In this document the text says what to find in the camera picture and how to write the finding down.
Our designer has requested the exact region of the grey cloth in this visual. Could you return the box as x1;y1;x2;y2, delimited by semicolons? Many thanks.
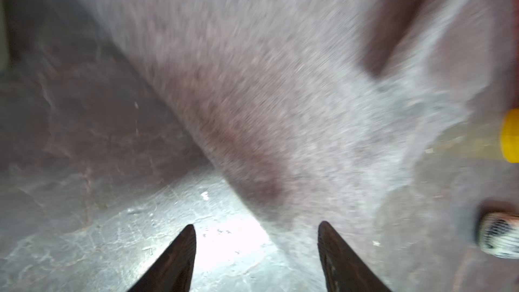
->
56;0;516;292

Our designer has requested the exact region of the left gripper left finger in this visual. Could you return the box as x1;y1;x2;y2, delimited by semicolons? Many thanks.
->
128;224;197;292

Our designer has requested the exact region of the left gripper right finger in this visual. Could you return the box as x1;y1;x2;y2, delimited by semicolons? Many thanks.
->
318;221;389;292

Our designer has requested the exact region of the white labelled bottle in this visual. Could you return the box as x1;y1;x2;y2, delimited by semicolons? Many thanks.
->
477;212;518;260

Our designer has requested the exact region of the yellow pencil bucket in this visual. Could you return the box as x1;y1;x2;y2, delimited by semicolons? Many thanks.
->
500;109;519;164

